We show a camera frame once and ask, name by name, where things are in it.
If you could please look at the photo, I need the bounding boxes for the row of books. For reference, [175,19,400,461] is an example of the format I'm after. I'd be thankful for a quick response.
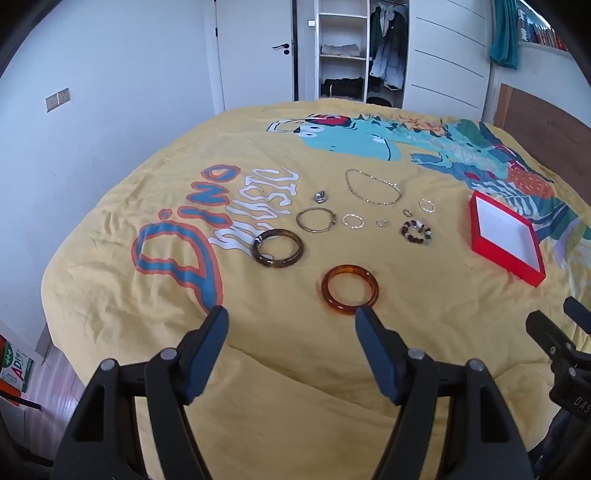
[517,8,570,52]

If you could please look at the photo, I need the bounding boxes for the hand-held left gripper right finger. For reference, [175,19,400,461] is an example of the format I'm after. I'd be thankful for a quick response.
[355,306,536,480]

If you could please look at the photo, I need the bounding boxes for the dark brown bangle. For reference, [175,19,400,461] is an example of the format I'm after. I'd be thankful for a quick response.
[250,229,304,269]

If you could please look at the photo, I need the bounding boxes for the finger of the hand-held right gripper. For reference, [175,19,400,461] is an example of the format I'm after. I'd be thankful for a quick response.
[526,311,577,371]
[563,296,591,334]

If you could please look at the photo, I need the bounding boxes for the red jewelry box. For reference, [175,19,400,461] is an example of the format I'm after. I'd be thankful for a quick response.
[469,191,547,288]

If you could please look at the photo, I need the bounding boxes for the folded black clothes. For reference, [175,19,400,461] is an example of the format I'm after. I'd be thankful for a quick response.
[321,78,366,99]

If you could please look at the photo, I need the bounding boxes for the teal curtain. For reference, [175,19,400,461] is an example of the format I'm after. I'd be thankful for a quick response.
[489,0,523,70]

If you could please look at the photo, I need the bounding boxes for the hanging jackets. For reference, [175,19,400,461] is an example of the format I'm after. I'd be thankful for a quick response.
[369,2,410,92]

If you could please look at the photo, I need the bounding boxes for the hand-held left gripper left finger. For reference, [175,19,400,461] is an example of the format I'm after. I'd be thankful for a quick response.
[54,305,230,480]

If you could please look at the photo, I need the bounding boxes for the printed cardboard box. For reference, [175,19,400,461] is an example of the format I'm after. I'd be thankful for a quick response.
[0,336,36,408]

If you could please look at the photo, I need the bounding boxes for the white wardrobe shelf unit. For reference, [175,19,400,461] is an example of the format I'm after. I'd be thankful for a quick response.
[314,0,371,103]

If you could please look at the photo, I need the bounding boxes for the silver chain necklace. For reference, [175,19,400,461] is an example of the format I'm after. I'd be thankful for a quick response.
[345,169,403,206]

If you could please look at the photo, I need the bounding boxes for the thin bronze bangle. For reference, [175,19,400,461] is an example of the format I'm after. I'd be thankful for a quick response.
[296,208,335,233]

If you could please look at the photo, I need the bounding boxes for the yellow printed blanket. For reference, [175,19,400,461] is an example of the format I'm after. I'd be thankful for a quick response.
[41,105,591,480]

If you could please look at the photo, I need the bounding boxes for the white wardrobe sliding door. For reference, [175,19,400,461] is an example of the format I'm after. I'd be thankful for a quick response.
[401,0,493,123]

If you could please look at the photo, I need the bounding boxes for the wooden headboard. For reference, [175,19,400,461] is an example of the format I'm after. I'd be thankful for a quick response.
[491,83,591,197]

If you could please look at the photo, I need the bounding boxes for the amber orange bangle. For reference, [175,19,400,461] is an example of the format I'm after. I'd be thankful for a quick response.
[321,264,380,317]

